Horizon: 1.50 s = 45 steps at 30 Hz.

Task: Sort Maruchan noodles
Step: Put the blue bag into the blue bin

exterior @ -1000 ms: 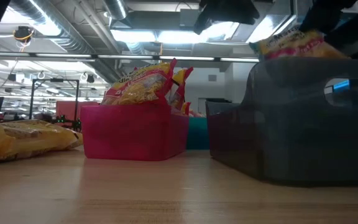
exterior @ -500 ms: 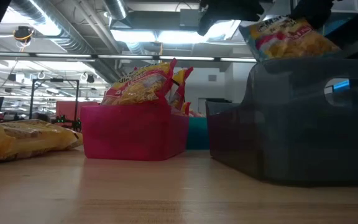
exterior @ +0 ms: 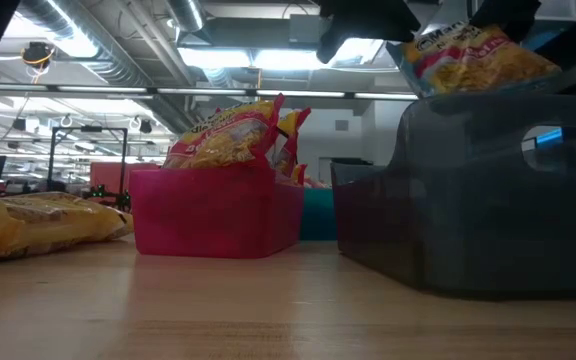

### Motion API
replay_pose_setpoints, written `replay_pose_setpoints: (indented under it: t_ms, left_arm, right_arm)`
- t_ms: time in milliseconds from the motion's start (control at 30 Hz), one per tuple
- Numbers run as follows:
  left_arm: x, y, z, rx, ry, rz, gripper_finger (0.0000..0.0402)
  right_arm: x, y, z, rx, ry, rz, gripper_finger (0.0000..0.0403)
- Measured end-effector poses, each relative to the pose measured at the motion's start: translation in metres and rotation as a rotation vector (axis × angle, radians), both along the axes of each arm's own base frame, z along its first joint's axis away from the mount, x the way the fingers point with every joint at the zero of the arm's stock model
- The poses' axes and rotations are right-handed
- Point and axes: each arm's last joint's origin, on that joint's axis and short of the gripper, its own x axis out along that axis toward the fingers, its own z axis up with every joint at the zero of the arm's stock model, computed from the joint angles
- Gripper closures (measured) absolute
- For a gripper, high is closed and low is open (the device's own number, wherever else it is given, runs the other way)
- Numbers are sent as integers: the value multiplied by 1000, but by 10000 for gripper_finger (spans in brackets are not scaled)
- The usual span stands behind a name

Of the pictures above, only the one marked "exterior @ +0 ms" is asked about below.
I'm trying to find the blue Maruchan noodle pack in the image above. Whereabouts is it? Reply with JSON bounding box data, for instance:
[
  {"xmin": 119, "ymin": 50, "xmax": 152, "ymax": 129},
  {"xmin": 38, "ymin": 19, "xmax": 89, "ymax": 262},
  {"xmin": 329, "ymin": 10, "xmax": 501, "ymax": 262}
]
[{"xmin": 385, "ymin": 20, "xmax": 563, "ymax": 99}]

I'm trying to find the red Maruchan noodle pack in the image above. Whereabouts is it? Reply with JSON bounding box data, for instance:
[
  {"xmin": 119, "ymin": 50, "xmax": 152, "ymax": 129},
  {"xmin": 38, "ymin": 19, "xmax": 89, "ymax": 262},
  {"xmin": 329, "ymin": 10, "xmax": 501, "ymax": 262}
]
[
  {"xmin": 290, "ymin": 162, "xmax": 328, "ymax": 190},
  {"xmin": 272, "ymin": 106, "xmax": 313, "ymax": 177},
  {"xmin": 161, "ymin": 93, "xmax": 286, "ymax": 170}
]

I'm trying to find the dark grey plastic bin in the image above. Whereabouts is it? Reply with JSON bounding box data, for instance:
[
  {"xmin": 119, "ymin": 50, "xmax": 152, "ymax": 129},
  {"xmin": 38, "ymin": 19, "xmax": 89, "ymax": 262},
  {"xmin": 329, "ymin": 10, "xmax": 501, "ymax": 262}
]
[{"xmin": 329, "ymin": 90, "xmax": 576, "ymax": 302}]

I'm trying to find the teal plastic bin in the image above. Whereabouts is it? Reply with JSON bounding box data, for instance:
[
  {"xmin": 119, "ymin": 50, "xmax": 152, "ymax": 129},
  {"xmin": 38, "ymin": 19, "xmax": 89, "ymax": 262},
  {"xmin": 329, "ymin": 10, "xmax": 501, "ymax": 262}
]
[{"xmin": 298, "ymin": 187, "xmax": 339, "ymax": 242}]

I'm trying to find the red plastic bin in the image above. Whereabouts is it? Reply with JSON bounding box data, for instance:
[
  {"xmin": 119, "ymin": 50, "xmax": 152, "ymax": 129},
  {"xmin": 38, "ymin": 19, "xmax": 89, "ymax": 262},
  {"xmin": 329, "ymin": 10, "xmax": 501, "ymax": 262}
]
[{"xmin": 127, "ymin": 166, "xmax": 306, "ymax": 260}]

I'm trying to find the long horizontal light bar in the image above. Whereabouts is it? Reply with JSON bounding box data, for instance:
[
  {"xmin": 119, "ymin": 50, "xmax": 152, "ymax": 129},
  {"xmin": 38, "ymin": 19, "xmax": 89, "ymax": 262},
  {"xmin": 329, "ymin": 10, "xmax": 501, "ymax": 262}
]
[{"xmin": 0, "ymin": 82, "xmax": 419, "ymax": 100}]

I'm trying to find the red background cabinet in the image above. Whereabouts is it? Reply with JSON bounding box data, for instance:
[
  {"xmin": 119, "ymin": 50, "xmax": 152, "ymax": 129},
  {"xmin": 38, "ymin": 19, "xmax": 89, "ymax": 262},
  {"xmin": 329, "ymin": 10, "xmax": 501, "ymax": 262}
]
[{"xmin": 89, "ymin": 161, "xmax": 162, "ymax": 196}]

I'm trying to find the black background gantry frame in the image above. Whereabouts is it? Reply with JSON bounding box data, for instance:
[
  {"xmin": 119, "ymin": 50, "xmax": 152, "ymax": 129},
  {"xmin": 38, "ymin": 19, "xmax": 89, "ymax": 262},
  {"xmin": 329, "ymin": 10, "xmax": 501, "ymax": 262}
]
[{"xmin": 46, "ymin": 125, "xmax": 130, "ymax": 211}]

